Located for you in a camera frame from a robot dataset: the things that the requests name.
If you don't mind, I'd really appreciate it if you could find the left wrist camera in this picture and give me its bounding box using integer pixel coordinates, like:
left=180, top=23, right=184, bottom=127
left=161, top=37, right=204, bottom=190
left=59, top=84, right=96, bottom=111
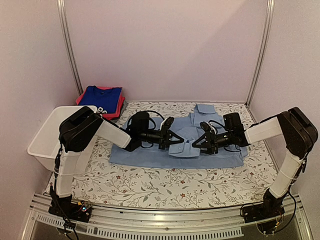
left=160, top=116, right=174, bottom=130

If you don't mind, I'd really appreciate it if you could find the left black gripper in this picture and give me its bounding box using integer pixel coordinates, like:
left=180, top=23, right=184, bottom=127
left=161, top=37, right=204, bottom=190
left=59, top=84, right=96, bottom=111
left=139, top=125, right=184, bottom=150

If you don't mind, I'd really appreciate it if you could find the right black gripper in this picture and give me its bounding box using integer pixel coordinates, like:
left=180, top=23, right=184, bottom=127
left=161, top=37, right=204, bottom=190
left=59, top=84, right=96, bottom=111
left=192, top=130, right=234, bottom=155

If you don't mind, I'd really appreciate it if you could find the aluminium front rail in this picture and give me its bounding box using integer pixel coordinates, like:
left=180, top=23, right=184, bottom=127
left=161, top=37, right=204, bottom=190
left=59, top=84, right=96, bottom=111
left=20, top=194, right=314, bottom=240

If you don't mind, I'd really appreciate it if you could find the right aluminium frame post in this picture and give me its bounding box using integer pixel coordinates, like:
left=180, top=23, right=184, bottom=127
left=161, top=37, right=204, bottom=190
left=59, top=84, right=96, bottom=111
left=245, top=0, right=275, bottom=108

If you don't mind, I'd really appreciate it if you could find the folded pink garment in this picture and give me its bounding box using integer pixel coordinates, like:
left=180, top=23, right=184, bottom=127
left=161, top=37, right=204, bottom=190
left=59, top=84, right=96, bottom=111
left=75, top=86, right=125, bottom=120

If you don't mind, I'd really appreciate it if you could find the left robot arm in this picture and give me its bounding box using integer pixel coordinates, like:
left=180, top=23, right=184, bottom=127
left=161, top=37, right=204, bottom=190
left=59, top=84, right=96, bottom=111
left=49, top=106, right=184, bottom=217

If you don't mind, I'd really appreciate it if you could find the white plastic laundry bin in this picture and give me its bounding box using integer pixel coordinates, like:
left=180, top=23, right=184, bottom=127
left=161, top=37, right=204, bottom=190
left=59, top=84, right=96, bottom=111
left=27, top=105, right=98, bottom=176

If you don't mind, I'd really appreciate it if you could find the left aluminium frame post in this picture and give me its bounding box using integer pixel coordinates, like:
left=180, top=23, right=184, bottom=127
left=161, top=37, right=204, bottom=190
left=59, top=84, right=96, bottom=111
left=56, top=0, right=84, bottom=96

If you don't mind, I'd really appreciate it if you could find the blue t-shirt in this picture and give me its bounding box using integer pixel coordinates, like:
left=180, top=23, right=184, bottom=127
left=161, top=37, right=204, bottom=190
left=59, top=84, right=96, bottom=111
left=78, top=85, right=122, bottom=114

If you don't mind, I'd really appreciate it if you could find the aluminium frame post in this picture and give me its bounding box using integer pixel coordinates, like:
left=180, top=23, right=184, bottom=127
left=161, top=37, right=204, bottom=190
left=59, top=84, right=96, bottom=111
left=245, top=0, right=275, bottom=108
left=56, top=0, right=84, bottom=96

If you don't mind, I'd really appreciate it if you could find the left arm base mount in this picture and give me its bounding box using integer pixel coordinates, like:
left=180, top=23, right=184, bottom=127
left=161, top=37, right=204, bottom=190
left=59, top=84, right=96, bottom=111
left=48, top=199, right=92, bottom=223

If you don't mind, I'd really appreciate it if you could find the light blue garment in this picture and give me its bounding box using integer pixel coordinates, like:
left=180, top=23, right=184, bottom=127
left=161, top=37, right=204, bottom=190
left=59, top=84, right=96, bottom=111
left=109, top=102, right=248, bottom=169

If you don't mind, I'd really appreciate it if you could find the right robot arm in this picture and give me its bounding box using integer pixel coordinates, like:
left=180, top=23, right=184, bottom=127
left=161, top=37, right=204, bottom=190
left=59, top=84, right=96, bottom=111
left=192, top=107, right=319, bottom=218

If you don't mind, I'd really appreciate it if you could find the folded grey garment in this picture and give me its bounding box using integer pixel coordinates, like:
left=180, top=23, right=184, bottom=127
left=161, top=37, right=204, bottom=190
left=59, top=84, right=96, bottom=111
left=111, top=100, right=128, bottom=123

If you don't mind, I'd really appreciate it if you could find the floral table cloth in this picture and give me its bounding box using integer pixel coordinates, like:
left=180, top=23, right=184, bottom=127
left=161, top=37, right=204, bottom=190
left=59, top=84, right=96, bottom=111
left=49, top=100, right=282, bottom=210

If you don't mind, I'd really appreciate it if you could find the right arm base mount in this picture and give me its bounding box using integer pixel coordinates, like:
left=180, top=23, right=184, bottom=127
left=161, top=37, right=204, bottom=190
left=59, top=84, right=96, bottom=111
left=240, top=199, right=285, bottom=223

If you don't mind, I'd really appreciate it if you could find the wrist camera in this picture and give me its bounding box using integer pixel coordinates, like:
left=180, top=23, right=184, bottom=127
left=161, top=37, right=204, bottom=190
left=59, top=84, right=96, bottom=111
left=200, top=121, right=217, bottom=134
left=160, top=116, right=174, bottom=130

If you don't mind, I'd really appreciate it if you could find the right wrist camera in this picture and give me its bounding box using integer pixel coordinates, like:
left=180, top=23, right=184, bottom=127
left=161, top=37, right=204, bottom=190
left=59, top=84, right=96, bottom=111
left=200, top=121, right=217, bottom=134

